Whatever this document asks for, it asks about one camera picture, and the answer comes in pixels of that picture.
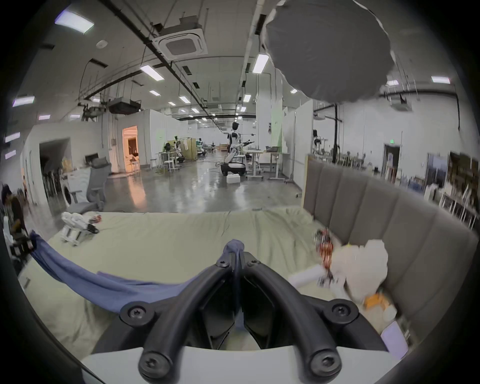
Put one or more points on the bed with pale green sheet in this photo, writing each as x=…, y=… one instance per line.
x=168, y=240

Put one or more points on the spare white hand-held gripper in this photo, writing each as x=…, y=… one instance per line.
x=77, y=227

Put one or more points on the grey padded headboard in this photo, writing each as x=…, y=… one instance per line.
x=393, y=217

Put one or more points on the grey office chair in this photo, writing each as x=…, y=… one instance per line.
x=95, y=183

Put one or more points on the white rolled tube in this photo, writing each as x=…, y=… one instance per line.
x=307, y=277

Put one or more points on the white washing machine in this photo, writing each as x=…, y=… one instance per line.
x=68, y=191

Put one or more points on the grey photo umbrella on stand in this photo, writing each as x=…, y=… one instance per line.
x=326, y=48

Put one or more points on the orange packet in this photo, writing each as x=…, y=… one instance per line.
x=376, y=301

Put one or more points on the white standing desk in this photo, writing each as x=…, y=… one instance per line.
x=262, y=159

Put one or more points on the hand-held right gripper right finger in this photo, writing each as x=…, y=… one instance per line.
x=300, y=318

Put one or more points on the crumpled white cloth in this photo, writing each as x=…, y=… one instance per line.
x=362, y=266

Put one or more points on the pale purple phone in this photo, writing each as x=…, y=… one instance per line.
x=394, y=339

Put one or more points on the person's body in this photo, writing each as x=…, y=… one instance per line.
x=14, y=213

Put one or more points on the row of shelves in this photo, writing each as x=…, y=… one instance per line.
x=455, y=183

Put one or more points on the dark blue shirt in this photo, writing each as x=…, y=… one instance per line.
x=112, y=289

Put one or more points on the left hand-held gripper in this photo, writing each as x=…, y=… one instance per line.
x=23, y=245

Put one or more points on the small white box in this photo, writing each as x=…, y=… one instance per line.
x=233, y=179

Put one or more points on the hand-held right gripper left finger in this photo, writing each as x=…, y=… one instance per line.
x=170, y=322

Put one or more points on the white humanoid robot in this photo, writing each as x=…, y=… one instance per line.
x=234, y=146

